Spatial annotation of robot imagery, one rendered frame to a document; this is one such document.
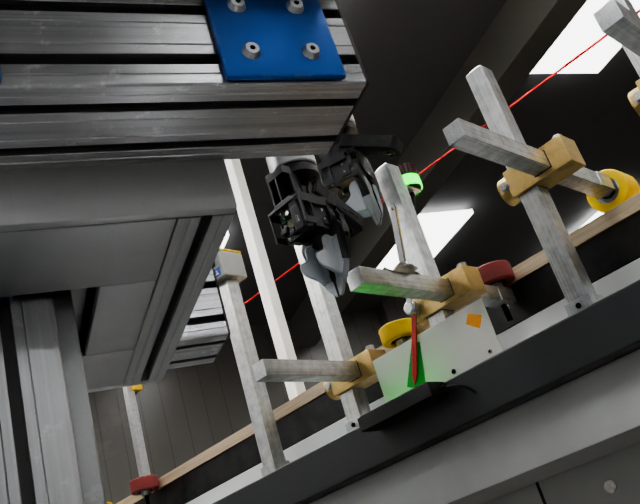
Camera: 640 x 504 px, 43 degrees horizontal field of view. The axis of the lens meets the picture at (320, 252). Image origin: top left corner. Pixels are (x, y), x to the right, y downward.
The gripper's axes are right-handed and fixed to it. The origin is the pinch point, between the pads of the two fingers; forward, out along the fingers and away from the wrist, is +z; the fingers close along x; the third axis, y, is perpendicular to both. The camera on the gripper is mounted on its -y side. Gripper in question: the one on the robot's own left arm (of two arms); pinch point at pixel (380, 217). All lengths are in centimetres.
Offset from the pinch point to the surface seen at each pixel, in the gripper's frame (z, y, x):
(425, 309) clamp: 17.4, -0.6, -5.6
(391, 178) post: -8.9, -3.2, -5.5
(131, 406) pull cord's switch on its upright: -62, 201, -195
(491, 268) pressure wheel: 11.5, -12.4, -17.0
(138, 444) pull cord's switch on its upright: -43, 201, -195
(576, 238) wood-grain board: 12.2, -28.4, -18.9
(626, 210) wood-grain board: 12.4, -38.1, -15.4
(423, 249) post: 6.5, -3.9, -6.6
